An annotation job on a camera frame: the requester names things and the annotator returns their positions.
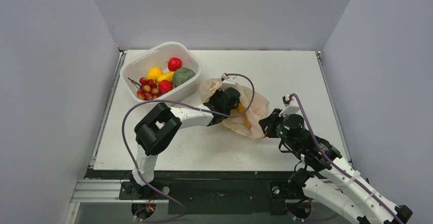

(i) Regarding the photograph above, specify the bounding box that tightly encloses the yellow fake pear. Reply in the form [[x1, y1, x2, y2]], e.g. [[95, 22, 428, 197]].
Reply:
[[236, 104, 246, 113]]

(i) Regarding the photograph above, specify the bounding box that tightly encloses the translucent orange plastic bag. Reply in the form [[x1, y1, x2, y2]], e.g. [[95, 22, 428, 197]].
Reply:
[[199, 78, 269, 139]]

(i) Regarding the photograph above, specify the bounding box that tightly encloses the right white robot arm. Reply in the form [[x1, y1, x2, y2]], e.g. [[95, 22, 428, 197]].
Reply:
[[259, 109, 413, 223]]

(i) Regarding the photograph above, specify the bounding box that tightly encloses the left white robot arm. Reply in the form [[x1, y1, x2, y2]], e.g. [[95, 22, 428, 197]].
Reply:
[[130, 87, 240, 198]]

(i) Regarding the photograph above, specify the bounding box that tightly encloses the orange fake fruit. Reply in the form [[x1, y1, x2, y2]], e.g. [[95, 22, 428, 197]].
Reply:
[[243, 116, 252, 129]]

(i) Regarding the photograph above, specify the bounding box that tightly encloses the green fake avocado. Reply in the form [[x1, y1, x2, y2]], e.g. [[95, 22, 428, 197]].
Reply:
[[172, 67, 196, 87]]

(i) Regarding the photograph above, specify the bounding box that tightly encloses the yellow fake mango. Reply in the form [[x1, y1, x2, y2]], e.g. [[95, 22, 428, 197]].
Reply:
[[157, 71, 175, 83]]

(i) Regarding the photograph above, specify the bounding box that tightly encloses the yellow fake lemon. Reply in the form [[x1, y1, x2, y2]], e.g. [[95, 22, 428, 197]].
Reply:
[[147, 67, 163, 81]]

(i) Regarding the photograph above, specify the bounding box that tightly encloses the red fake grape bunch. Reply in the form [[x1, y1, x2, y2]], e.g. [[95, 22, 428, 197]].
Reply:
[[128, 77, 162, 101]]

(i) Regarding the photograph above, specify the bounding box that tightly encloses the white plastic basket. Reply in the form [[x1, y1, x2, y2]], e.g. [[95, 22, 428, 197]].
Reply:
[[120, 41, 202, 103]]

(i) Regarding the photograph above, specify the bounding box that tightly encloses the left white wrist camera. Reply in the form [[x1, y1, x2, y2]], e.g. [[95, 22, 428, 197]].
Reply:
[[219, 73, 237, 90]]

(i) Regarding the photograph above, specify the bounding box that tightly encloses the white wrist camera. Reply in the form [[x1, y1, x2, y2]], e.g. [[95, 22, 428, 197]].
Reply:
[[279, 94, 300, 117], [219, 73, 237, 90]]

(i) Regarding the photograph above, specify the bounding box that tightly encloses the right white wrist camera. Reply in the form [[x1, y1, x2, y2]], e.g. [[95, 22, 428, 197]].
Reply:
[[279, 94, 300, 117]]

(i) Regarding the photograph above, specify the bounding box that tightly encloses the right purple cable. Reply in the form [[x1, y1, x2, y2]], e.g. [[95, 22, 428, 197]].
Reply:
[[291, 93, 405, 224]]

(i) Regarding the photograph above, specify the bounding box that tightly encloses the purple cable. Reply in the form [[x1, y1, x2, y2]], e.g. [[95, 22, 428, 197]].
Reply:
[[121, 73, 256, 223], [291, 93, 405, 224]]

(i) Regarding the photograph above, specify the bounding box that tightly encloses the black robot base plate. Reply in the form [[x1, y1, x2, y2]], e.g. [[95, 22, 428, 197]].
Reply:
[[85, 168, 304, 216]]

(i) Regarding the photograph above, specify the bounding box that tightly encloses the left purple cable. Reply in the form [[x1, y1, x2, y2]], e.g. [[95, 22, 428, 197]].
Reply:
[[121, 73, 256, 223]]

